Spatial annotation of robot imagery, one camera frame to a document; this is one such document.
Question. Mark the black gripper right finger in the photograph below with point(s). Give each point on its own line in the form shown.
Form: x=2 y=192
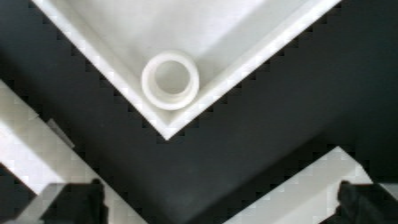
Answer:
x=366 y=205

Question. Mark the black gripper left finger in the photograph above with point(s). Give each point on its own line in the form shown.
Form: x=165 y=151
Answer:
x=78 y=207

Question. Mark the white square tabletop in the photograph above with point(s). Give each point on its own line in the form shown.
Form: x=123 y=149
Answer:
x=178 y=47

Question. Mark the white obstacle fence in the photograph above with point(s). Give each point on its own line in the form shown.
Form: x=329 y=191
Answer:
x=45 y=163

